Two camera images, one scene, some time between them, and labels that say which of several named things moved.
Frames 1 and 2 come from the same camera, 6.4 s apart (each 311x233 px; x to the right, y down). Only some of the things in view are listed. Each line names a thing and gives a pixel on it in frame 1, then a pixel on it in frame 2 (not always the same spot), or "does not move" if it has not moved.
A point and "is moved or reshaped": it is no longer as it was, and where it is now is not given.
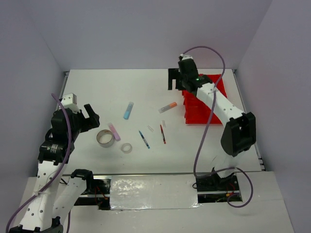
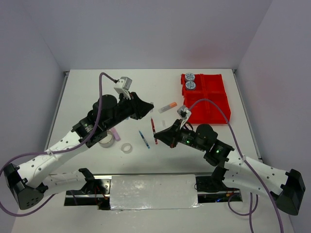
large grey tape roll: [105, 138] does not move
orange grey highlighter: [166, 108] does not move
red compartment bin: [195, 111] does not move
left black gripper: [92, 122] → [140, 108]
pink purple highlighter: [115, 133] does not move
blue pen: [144, 139] does not move
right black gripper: [173, 74] → [167, 136]
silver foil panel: [134, 192] does not move
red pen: [162, 131] is moved or reshaped
